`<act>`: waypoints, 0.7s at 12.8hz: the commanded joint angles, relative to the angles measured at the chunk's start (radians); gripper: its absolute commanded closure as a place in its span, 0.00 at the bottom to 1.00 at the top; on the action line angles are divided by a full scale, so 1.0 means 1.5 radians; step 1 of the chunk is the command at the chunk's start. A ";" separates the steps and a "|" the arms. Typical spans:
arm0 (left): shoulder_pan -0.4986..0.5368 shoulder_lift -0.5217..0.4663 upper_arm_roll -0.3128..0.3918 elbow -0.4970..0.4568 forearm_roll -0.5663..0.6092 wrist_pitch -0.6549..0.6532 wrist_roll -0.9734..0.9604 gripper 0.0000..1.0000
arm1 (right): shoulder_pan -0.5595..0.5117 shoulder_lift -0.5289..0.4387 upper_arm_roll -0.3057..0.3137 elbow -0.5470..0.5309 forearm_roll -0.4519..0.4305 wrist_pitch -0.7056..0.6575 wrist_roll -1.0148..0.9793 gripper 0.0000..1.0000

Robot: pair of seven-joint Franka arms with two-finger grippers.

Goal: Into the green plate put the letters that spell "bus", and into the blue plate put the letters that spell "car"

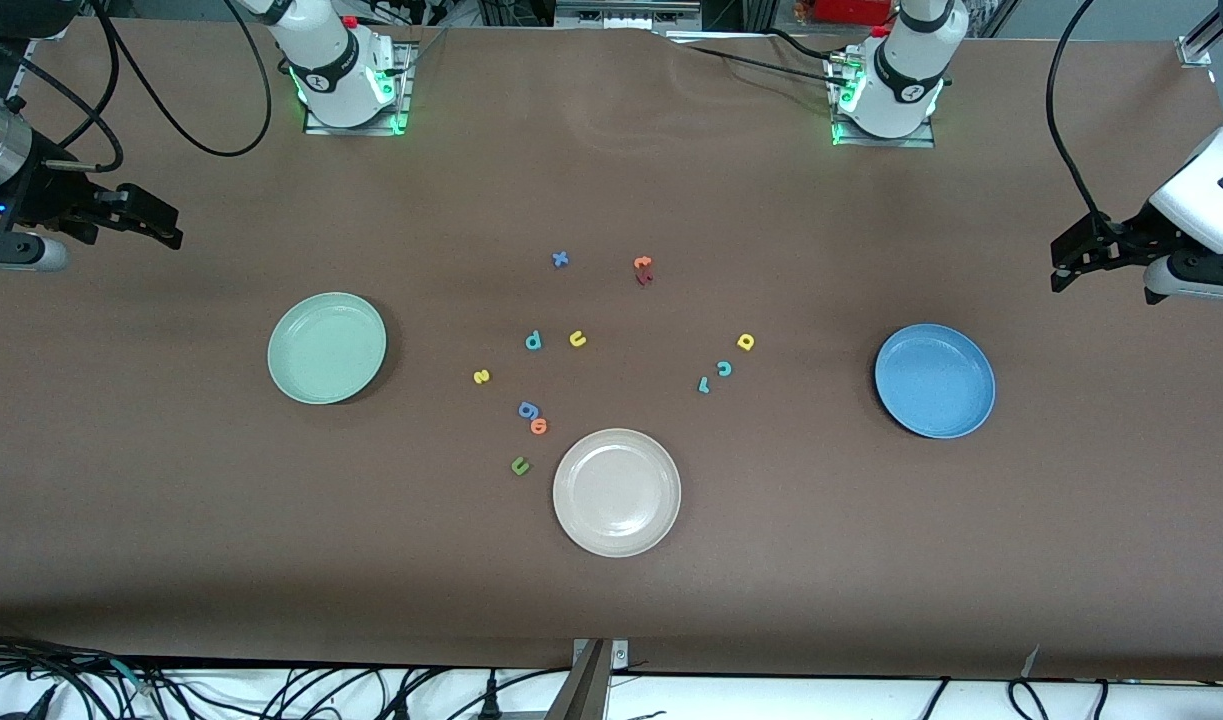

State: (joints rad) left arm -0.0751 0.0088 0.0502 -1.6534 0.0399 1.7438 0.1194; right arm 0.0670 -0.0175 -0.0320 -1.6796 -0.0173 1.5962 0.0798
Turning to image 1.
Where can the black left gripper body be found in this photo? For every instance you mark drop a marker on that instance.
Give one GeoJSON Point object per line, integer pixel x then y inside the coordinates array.
{"type": "Point", "coordinates": [1119, 241]}

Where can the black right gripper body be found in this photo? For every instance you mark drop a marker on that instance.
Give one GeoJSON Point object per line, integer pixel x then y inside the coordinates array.
{"type": "Point", "coordinates": [43, 194]}

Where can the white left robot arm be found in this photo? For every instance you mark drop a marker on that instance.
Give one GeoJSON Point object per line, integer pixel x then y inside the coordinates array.
{"type": "Point", "coordinates": [906, 80]}

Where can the blue plate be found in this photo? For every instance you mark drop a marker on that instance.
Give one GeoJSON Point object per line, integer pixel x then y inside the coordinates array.
{"type": "Point", "coordinates": [935, 381]}

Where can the light green plate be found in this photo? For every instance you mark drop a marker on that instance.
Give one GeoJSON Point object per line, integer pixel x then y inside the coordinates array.
{"type": "Point", "coordinates": [327, 348]}

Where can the red box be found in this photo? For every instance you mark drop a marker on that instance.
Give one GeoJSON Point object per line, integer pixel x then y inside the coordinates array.
{"type": "Point", "coordinates": [851, 10]}

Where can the white tape scrap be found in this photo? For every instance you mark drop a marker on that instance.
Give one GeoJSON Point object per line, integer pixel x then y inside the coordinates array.
{"type": "Point", "coordinates": [1029, 665]}

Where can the beige plate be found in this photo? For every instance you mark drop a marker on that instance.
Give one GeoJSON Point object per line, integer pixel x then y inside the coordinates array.
{"type": "Point", "coordinates": [617, 492]}

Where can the aluminium frame profile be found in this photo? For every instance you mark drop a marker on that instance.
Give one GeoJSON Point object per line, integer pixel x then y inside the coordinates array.
{"type": "Point", "coordinates": [59, 27]}
{"type": "Point", "coordinates": [1196, 48]}

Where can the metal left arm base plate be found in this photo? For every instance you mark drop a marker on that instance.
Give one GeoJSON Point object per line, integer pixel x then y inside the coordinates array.
{"type": "Point", "coordinates": [921, 141]}

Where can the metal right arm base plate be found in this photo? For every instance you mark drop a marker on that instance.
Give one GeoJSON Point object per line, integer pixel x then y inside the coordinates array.
{"type": "Point", "coordinates": [321, 128]}

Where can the metal bracket at table edge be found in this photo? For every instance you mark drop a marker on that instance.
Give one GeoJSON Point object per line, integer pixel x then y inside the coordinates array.
{"type": "Point", "coordinates": [591, 690]}

